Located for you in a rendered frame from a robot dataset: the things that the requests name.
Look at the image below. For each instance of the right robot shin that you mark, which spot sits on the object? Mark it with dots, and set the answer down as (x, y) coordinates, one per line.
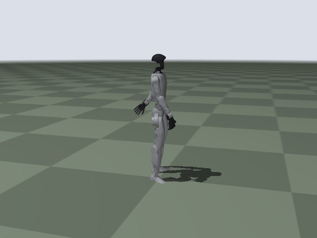
(156, 160)

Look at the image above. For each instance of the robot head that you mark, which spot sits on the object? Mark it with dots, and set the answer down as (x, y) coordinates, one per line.
(159, 59)

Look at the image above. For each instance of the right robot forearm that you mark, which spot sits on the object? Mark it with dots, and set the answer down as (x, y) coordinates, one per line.
(164, 106)

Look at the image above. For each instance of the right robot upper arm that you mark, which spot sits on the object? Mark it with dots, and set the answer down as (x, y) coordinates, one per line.
(156, 85)

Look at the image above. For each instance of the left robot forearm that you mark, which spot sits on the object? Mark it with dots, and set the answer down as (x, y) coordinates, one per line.
(149, 99)

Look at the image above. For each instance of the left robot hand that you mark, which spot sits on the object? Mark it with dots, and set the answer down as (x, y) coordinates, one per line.
(141, 107)

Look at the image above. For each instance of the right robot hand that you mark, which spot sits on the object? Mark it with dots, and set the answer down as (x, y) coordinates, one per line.
(171, 122)

